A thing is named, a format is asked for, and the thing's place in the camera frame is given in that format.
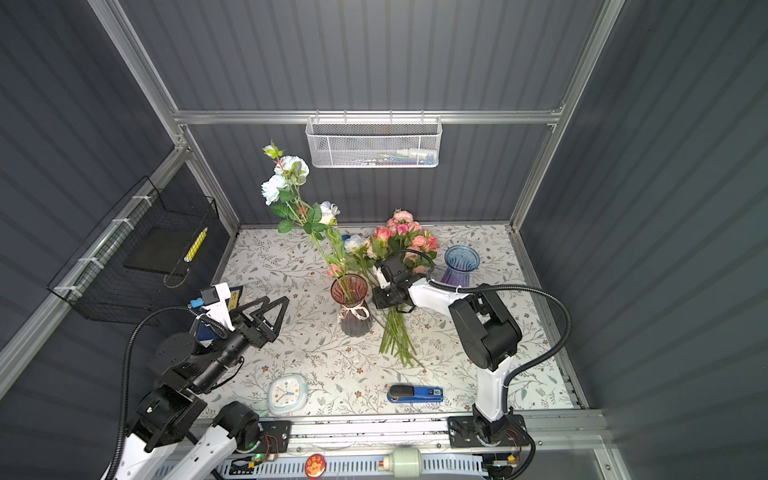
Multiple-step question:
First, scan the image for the red glass vase with ribbon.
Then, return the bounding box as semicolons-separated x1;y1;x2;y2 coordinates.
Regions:
330;274;371;338

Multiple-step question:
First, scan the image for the red round sticker badge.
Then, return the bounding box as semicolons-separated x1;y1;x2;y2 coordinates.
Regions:
304;454;327;480

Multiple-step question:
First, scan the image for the white mesh wall basket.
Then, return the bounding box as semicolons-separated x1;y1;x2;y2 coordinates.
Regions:
305;115;443;169

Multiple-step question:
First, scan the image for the black wire wall basket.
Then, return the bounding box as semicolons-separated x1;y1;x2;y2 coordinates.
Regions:
47;177;227;324

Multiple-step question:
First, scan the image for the pale green cylinder knob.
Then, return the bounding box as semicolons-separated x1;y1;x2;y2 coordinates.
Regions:
378;447;423;479

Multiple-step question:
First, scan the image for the toothpaste tube in basket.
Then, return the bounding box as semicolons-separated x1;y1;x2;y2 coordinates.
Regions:
394;148;439;166

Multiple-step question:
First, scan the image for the blue black stapler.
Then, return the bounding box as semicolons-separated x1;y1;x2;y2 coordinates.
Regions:
387;384;444;404

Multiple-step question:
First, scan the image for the yellow black marker pen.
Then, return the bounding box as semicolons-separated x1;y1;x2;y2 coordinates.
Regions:
183;227;208;263

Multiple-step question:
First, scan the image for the white blue flower spray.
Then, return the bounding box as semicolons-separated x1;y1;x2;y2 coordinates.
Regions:
260;141;346;295

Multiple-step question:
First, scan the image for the floral table cloth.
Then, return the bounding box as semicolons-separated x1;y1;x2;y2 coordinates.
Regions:
203;224;577;418

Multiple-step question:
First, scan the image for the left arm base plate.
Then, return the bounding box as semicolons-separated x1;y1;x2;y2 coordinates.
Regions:
236;421;293;455

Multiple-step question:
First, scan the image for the artificial flower bunch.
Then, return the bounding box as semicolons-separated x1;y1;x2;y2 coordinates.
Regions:
343;209;439;367

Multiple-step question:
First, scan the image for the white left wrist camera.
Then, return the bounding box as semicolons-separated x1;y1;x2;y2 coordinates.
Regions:
188;283;235;334

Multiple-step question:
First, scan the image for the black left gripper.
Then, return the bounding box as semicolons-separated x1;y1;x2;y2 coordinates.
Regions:
194;295;285;397

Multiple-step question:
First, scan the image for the blue purple glass vase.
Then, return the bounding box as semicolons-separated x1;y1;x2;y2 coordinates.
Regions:
441;245;480;287

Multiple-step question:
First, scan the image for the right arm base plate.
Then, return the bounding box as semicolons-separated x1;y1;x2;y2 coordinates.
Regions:
447;414;532;449

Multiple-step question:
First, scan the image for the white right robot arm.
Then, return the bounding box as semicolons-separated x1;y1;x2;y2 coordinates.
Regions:
374;255;527;424

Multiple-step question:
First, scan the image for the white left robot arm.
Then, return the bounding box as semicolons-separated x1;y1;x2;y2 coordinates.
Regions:
103;288;291;479

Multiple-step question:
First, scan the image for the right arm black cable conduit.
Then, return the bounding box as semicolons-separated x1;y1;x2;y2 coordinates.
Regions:
386;248;572;391

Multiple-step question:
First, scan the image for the pale green alarm clock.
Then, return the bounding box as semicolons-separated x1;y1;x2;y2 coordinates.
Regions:
267;374;309;416

